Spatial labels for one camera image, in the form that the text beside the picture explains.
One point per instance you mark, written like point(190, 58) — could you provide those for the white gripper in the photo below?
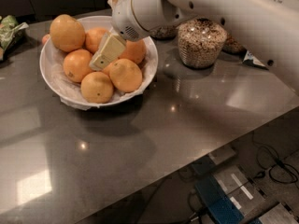
point(123, 19)

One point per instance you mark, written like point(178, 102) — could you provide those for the large orange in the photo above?
point(66, 33)

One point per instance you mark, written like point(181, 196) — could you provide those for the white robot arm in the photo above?
point(268, 30)

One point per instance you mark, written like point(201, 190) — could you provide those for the white bowl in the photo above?
point(66, 64)

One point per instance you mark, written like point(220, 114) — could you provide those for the white paper bowl liner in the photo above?
point(52, 67)

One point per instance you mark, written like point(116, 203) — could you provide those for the pink fruit behind bowl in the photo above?
point(45, 38)

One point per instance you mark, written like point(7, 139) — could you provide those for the orange top middle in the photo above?
point(93, 38)

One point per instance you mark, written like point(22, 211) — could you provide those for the orange top right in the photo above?
point(134, 51)

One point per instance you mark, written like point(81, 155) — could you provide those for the small orange centre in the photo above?
point(107, 69)

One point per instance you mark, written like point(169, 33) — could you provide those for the orange right front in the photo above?
point(125, 75)

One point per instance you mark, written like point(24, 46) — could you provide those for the orange left middle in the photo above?
point(76, 65)

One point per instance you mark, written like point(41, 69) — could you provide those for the orange bottom front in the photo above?
point(97, 88)

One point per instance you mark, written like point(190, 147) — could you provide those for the glass jar pale cereal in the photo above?
point(164, 32)

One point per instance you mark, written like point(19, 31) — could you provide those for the front glass jar granola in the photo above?
point(200, 42)

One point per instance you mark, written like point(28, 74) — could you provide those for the green snack packet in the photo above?
point(11, 32)

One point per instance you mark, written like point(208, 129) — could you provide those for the right glass jar cereal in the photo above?
point(232, 46)

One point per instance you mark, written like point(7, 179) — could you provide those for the blue grey floor equipment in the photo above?
point(248, 184)

